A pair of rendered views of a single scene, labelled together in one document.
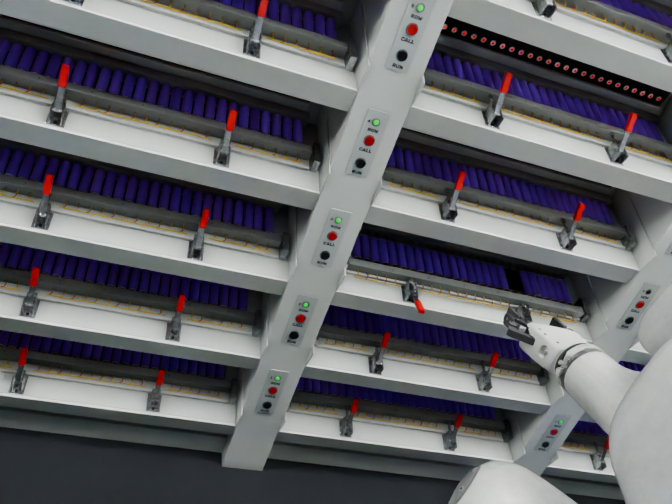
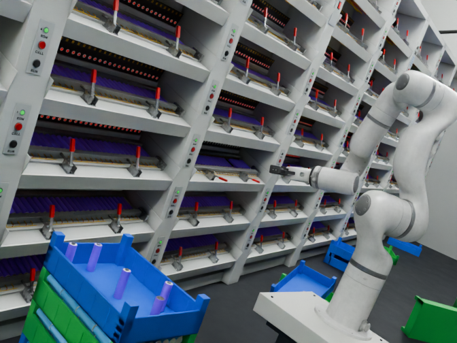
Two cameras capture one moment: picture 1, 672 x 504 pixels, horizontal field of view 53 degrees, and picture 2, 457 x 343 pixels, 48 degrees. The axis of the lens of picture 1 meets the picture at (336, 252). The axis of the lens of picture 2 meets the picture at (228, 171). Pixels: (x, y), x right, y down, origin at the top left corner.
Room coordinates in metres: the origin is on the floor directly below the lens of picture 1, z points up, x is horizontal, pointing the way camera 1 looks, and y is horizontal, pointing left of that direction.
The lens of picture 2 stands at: (-0.32, 1.07, 0.89)
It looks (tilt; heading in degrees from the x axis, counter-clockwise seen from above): 9 degrees down; 319
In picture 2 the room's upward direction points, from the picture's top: 20 degrees clockwise
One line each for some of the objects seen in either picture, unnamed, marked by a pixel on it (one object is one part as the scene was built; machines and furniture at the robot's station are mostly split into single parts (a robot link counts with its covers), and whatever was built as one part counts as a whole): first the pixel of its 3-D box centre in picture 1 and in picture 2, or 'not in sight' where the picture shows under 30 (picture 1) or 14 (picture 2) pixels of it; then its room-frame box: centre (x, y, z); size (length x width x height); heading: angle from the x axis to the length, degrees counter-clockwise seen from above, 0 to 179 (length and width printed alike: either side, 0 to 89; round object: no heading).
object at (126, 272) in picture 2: not in sight; (122, 283); (0.52, 0.51, 0.44); 0.02 x 0.02 x 0.06
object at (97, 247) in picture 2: not in sight; (94, 256); (0.64, 0.52, 0.44); 0.02 x 0.02 x 0.06
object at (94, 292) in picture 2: not in sight; (124, 281); (0.53, 0.50, 0.44); 0.30 x 0.20 x 0.08; 8
